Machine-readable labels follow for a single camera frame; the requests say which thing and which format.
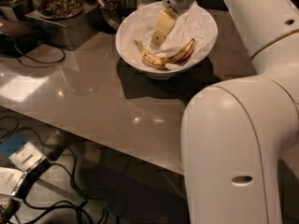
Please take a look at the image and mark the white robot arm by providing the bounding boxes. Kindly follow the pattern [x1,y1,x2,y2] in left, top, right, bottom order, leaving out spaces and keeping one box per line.
[180,0,298,224]

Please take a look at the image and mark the black wire mesh cup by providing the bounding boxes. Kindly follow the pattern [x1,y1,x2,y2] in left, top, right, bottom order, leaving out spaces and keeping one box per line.
[119,0,137,17]

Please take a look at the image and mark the blue white box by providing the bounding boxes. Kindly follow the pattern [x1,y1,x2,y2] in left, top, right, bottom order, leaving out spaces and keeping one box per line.
[0,133,46,172]

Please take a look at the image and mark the grey metal stand block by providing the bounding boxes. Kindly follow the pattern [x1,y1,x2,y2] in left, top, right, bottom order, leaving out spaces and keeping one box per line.
[25,4,100,50]

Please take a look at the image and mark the black cable on table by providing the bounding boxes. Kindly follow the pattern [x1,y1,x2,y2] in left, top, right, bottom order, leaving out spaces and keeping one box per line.
[12,42,66,69]

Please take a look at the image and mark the white paper napkin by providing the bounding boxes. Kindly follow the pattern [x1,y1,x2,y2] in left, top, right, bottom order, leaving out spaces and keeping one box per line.
[116,2,209,76]

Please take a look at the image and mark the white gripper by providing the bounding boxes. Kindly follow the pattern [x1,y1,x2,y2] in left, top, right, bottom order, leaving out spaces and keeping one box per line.
[151,0,195,47]

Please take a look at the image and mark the power strip on floor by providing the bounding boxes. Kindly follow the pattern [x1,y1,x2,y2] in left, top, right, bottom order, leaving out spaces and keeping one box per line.
[0,197,18,224]

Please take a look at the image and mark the white box on floor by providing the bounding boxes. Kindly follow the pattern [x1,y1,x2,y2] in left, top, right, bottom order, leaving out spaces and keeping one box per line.
[0,167,24,196]

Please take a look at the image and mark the white ceramic bowl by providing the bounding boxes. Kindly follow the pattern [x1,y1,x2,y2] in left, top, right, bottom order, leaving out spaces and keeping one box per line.
[116,2,218,79]

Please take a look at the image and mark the dark brown device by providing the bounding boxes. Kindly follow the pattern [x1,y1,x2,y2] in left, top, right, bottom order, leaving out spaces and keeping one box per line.
[0,18,42,57]

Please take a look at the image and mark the yellow spotted banana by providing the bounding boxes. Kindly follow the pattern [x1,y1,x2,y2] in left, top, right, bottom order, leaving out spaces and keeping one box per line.
[135,38,195,70]

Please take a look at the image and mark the black floor cables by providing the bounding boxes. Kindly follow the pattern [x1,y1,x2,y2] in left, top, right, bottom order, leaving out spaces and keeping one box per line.
[0,115,129,224]

